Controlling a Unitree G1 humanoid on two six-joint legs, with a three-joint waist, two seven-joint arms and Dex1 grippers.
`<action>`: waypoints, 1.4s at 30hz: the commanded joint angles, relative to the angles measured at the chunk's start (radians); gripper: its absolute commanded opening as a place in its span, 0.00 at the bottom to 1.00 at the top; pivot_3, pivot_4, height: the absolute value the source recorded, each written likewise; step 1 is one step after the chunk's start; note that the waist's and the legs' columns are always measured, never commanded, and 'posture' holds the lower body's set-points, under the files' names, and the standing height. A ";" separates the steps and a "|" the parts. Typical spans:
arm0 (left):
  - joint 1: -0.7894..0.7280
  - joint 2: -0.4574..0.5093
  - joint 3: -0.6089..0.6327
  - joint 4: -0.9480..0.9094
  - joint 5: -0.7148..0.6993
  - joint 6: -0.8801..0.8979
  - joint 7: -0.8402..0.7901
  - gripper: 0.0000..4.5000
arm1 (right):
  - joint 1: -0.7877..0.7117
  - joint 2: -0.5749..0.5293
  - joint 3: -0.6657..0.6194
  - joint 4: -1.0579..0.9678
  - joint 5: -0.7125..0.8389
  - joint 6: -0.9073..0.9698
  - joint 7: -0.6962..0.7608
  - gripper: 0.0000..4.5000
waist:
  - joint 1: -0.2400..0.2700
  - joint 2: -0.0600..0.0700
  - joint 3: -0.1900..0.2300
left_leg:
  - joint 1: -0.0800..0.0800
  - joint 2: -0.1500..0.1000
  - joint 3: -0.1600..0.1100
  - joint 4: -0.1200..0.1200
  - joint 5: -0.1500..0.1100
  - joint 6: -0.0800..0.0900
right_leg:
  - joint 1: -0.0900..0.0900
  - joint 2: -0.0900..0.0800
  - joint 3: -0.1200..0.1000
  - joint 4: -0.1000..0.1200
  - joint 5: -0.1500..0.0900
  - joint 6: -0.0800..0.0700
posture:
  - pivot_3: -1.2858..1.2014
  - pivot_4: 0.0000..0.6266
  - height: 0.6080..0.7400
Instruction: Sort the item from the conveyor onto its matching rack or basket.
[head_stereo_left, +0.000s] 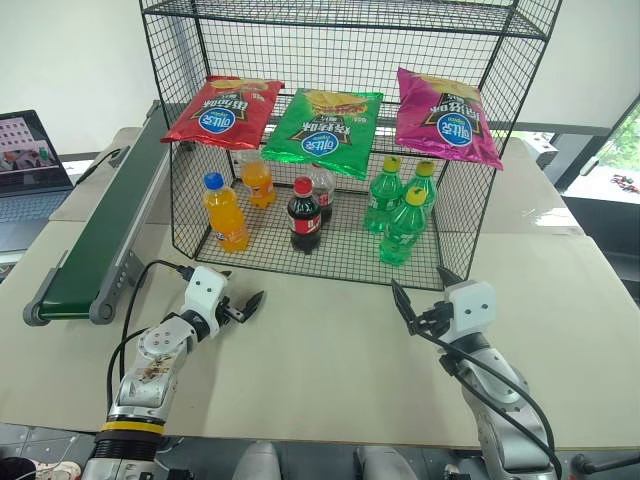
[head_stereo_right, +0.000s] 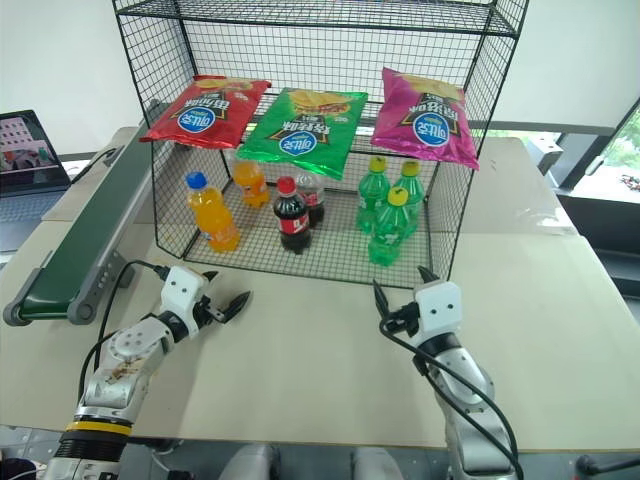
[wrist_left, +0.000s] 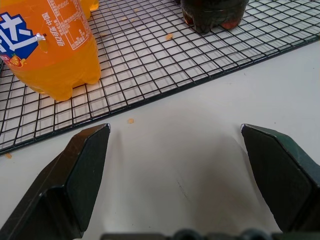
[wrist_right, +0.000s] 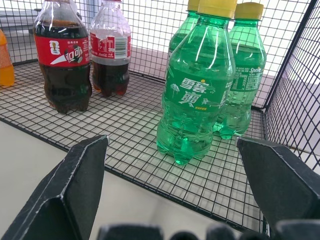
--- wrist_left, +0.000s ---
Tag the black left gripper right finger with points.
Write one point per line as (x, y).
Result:
(277, 175)

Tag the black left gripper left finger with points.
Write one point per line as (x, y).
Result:
(62, 190)

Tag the orange soda bottle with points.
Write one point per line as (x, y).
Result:
(50, 47)
(90, 6)

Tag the dark cola bottle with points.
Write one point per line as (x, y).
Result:
(212, 15)

